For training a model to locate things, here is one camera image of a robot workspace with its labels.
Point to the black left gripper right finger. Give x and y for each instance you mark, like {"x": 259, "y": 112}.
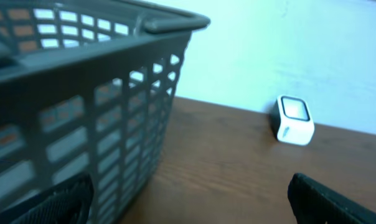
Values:
{"x": 312, "y": 202}

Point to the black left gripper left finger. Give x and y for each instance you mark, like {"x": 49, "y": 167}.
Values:
{"x": 67, "y": 202}

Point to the grey plastic mesh basket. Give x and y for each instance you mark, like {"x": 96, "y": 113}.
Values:
{"x": 87, "y": 86}

